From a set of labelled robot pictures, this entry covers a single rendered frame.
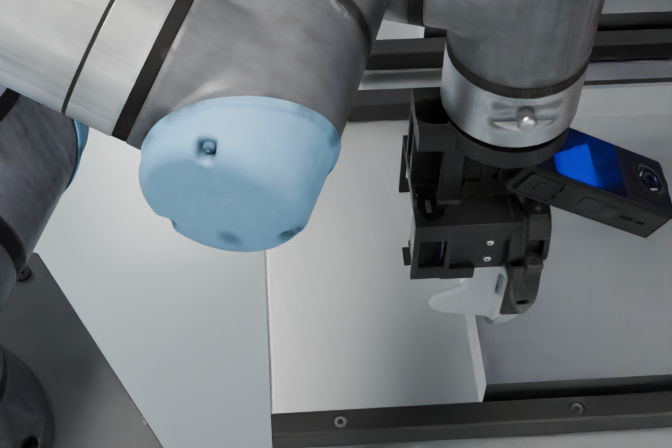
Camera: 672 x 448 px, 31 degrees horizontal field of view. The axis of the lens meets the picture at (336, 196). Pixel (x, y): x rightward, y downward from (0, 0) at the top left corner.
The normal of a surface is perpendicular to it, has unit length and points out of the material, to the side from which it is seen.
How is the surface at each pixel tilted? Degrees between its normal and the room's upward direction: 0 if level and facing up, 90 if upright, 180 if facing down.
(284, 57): 22
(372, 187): 0
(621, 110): 90
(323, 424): 0
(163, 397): 0
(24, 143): 75
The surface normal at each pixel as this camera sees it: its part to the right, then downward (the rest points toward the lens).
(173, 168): -0.25, 0.76
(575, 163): 0.52, -0.55
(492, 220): 0.01, -0.62
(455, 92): -0.88, 0.36
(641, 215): 0.07, 0.80
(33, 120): 0.95, -0.03
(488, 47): -0.52, 0.66
